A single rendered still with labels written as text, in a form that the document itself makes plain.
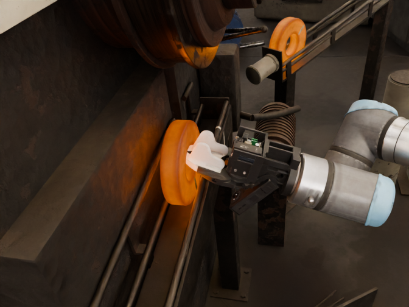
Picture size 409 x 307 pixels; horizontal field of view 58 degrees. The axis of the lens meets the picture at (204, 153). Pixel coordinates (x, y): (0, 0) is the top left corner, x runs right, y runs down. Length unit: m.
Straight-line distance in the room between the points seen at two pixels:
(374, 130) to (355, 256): 0.80
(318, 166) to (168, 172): 0.25
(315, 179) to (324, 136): 1.41
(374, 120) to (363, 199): 0.19
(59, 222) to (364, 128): 0.57
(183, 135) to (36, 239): 0.30
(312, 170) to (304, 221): 0.95
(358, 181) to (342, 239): 0.90
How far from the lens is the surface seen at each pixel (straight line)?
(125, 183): 0.59
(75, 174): 0.51
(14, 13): 0.45
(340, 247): 1.52
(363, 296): 0.55
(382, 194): 0.67
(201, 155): 0.64
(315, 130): 2.08
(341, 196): 0.65
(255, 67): 1.12
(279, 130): 1.13
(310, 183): 0.63
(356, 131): 0.78
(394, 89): 1.47
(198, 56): 0.61
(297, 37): 1.25
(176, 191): 0.62
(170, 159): 0.61
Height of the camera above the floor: 1.17
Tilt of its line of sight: 38 degrees down
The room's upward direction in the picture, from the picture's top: 7 degrees counter-clockwise
